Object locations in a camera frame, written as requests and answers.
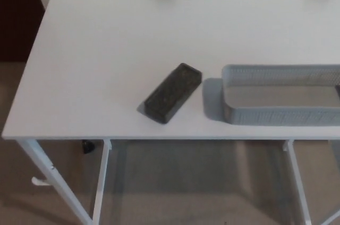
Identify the white desk with metal legs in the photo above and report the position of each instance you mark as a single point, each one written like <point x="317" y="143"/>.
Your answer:
<point x="106" y="50"/>

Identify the white desk leg hook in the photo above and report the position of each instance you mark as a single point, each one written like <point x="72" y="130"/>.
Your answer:
<point x="40" y="182"/>

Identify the dark brown wooden door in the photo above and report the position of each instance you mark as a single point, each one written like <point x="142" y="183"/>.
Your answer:
<point x="16" y="10"/>

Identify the dark grey whiteboard eraser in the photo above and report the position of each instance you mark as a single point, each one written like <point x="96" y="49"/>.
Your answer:
<point x="170" y="93"/>

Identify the grey perforated plastic container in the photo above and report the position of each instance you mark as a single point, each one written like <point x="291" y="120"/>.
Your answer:
<point x="279" y="116"/>

